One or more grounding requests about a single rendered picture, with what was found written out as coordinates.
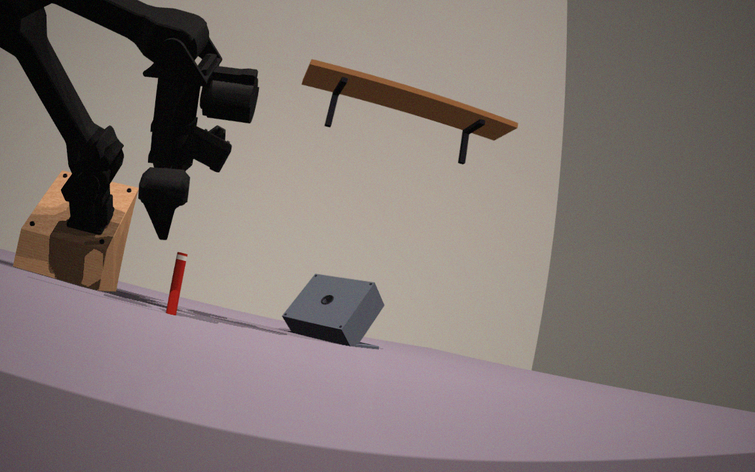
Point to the red peg with white band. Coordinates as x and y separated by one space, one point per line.
176 283

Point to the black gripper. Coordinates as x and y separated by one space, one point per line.
165 187

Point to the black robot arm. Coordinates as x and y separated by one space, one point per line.
172 39

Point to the grey flat panel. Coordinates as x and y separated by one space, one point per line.
335 309

